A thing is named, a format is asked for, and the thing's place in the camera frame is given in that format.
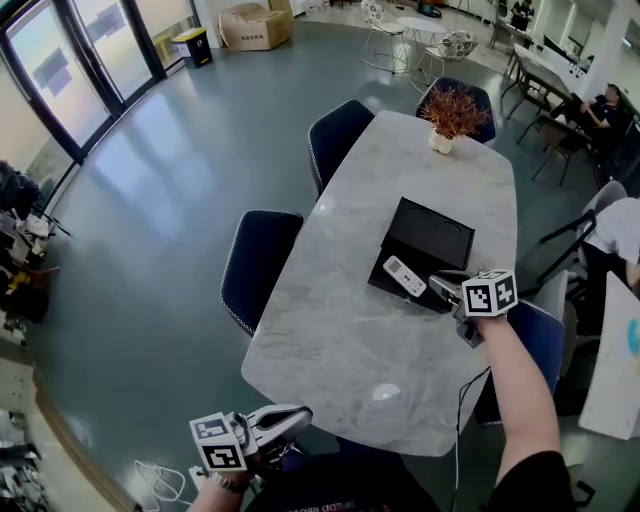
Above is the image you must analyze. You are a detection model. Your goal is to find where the white cable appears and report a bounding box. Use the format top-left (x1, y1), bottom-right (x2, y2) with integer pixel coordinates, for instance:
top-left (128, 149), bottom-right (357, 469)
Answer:
top-left (134, 459), bottom-right (201, 501)

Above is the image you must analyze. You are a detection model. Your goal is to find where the orange plant in white pot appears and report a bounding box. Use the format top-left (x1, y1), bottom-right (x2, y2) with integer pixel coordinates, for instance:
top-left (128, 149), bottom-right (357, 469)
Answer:
top-left (418, 84), bottom-right (492, 157)

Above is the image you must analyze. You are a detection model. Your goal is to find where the silver wrist band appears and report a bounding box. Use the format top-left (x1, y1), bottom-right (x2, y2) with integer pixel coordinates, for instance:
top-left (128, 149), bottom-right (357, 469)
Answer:
top-left (205, 471), bottom-right (249, 494)

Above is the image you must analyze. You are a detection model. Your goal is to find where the round white table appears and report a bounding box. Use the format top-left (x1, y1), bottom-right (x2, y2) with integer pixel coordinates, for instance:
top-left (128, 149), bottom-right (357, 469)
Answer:
top-left (396, 16), bottom-right (448, 51)

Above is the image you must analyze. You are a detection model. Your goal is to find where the floral patterned wire chair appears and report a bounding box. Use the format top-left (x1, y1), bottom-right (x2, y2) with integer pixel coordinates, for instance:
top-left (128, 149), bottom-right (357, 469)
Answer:
top-left (359, 0), bottom-right (405, 74)
top-left (408, 29), bottom-right (480, 94)

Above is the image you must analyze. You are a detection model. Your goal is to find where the pile of equipment clutter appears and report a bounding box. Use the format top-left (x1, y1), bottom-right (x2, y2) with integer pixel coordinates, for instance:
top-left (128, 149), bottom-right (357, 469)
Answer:
top-left (0, 159), bottom-right (61, 346)

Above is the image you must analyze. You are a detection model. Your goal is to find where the white chair with black legs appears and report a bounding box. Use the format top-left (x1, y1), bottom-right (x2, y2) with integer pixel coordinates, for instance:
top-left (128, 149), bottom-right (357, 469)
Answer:
top-left (517, 179), bottom-right (629, 296)

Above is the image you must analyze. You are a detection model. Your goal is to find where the person's left forearm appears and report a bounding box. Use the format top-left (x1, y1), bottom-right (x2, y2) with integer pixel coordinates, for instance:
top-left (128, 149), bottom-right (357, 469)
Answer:
top-left (185, 469), bottom-right (256, 512)

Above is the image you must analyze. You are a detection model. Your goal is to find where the white remote control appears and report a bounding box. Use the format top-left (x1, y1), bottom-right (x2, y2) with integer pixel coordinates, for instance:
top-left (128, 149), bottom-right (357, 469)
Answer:
top-left (382, 255), bottom-right (428, 297)

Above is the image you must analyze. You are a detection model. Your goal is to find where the person's black t-shirt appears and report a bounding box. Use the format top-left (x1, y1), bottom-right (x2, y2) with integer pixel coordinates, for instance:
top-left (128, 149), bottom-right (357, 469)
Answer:
top-left (249, 438), bottom-right (576, 512)

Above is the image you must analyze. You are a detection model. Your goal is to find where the large cardboard box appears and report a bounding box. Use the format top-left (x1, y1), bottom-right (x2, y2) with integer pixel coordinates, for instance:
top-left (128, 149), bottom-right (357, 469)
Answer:
top-left (218, 2), bottom-right (294, 52)

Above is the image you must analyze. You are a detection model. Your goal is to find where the black box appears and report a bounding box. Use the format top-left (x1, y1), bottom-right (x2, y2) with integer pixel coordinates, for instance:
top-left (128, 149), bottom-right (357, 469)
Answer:
top-left (367, 196), bottom-right (476, 315)

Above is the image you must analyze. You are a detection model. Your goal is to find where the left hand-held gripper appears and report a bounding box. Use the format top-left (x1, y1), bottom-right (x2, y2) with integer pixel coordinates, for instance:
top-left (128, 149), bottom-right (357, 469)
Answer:
top-left (188, 405), bottom-right (314, 472)

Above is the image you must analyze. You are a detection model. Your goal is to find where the black cable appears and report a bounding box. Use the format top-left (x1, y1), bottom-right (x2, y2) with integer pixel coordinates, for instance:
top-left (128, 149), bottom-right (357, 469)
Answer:
top-left (449, 367), bottom-right (492, 512)

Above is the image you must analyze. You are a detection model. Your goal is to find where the dark blue upholstered chair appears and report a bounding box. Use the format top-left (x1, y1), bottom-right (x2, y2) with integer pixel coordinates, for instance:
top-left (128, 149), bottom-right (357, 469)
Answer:
top-left (307, 98), bottom-right (376, 199)
top-left (415, 76), bottom-right (498, 146)
top-left (472, 299), bottom-right (567, 426)
top-left (220, 208), bottom-right (305, 337)

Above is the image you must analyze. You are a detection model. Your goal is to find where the white marble side table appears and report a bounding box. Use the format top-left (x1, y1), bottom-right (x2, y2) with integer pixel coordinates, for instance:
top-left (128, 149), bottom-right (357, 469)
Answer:
top-left (578, 269), bottom-right (640, 441)

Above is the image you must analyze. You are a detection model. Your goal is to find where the dark wooden table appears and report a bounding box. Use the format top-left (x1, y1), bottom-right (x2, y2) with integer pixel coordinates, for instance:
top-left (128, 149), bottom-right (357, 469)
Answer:
top-left (501, 43), bottom-right (576, 121)

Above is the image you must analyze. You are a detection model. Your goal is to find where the black framed glass window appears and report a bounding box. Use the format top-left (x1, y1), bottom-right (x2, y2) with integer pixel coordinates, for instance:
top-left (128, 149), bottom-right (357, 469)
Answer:
top-left (0, 0), bottom-right (196, 161)

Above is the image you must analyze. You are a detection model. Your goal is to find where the person's right forearm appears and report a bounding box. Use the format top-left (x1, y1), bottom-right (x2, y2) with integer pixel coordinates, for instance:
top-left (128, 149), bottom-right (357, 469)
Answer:
top-left (472, 314), bottom-right (564, 501)

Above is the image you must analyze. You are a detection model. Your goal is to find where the black metal frame chair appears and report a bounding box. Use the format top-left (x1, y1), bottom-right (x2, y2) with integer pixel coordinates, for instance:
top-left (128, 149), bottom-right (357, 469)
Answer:
top-left (516, 114), bottom-right (594, 187)

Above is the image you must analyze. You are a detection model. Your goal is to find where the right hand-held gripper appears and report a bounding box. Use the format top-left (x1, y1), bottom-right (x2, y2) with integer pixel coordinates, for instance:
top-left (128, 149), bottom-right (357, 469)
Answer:
top-left (428, 269), bottom-right (519, 349)

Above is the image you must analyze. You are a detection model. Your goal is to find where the black bin with yellow lid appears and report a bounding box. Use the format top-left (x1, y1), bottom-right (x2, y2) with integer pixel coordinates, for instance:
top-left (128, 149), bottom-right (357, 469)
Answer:
top-left (171, 27), bottom-right (214, 69)

